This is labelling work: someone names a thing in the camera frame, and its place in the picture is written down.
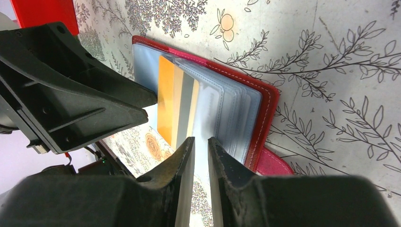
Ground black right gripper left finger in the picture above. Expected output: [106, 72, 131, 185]
[0, 137, 195, 227]

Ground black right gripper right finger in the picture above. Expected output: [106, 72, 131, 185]
[208, 137, 398, 227]

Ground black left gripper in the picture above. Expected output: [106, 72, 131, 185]
[0, 12, 157, 154]

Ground red leather card holder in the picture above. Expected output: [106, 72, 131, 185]
[132, 35, 293, 175]

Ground orange credit card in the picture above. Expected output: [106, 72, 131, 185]
[157, 56, 200, 149]

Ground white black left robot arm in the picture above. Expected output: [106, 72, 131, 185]
[0, 14, 157, 175]

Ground red plastic bin far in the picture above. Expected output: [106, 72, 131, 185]
[10, 0, 79, 35]

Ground floral patterned table mat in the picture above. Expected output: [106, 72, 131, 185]
[73, 0, 401, 220]

